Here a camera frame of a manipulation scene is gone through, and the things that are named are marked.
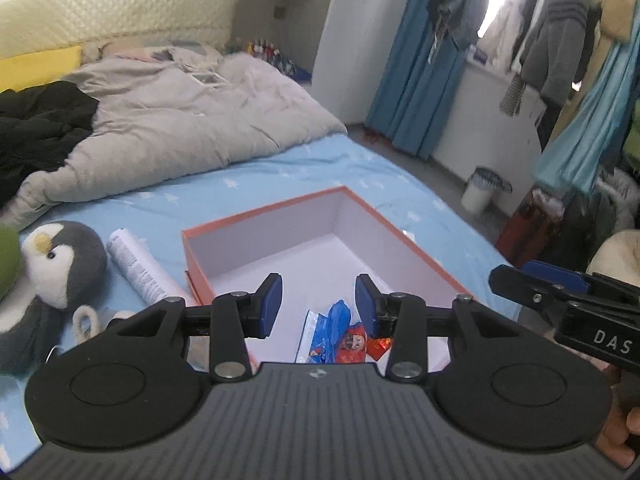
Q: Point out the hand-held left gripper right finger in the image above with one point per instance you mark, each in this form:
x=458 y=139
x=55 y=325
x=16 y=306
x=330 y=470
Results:
x=364 y=307

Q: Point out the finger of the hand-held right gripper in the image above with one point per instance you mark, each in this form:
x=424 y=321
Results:
x=520 y=285
x=560 y=275

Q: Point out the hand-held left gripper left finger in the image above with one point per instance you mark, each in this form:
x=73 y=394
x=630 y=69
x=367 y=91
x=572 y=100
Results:
x=269 y=307

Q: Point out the orange cardboard box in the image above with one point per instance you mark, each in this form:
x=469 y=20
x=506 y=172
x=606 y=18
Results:
x=310 y=240

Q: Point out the person's right hand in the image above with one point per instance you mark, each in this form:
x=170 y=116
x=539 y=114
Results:
x=622 y=430

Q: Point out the red cartoon snack packet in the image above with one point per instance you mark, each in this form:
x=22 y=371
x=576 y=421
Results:
x=352 y=347

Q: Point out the small red candy wrapper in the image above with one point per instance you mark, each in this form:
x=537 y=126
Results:
x=380 y=347

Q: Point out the blue snack packet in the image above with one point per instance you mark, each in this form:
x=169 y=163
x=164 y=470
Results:
x=320 y=335

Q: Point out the red bag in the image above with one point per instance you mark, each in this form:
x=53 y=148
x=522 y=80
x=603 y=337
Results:
x=530 y=225

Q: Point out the cream plush cushion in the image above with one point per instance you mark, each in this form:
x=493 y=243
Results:
x=617 y=255

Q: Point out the white trash bin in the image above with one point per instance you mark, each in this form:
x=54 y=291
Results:
x=480 y=192

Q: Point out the white printed tube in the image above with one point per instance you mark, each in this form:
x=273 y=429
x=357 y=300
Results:
x=142 y=267

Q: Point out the light blue bedsheet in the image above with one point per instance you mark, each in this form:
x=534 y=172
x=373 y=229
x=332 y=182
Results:
x=300 y=170

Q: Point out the hanging light blue garment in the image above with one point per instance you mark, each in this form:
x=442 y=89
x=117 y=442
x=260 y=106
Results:
x=585 y=135

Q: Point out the striped cloth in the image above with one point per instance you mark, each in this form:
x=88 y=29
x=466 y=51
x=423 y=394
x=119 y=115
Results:
x=512 y=95

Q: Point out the grey duvet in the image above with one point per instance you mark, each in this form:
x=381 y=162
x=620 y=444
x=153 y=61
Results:
x=175 y=125

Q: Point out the grey penguin plush toy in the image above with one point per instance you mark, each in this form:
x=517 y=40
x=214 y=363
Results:
x=55 y=270

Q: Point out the blue curtain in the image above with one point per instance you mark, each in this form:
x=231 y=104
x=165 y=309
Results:
x=415 y=85

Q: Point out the hanging grey striped sweater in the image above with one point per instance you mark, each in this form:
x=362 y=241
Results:
x=560 y=35

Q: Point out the hanging white garment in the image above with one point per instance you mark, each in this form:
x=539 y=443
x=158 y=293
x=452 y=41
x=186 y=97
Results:
x=510 y=25

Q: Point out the colourful toy figures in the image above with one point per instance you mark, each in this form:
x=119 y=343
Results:
x=262 y=49

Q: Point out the white wardrobe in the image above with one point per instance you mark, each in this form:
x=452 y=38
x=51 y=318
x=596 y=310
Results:
x=360 y=45

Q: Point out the green snake plush toy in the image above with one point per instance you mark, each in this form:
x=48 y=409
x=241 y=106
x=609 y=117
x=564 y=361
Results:
x=7 y=260

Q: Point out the hanging tan garment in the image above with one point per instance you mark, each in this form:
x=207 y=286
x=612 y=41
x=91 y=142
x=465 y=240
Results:
x=620 y=0

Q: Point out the pink patterned pillow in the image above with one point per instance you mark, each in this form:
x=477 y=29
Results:
x=130 y=54

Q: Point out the hanging grey jacket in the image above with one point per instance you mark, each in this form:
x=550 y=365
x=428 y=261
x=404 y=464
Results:
x=465 y=0

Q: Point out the black clothing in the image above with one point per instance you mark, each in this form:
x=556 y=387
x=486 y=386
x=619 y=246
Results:
x=40 y=125

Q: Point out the beige padded headboard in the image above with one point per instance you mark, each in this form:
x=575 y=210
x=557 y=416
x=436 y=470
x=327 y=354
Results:
x=120 y=10

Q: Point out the yellow pillow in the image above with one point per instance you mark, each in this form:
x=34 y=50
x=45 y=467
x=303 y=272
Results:
x=37 y=67

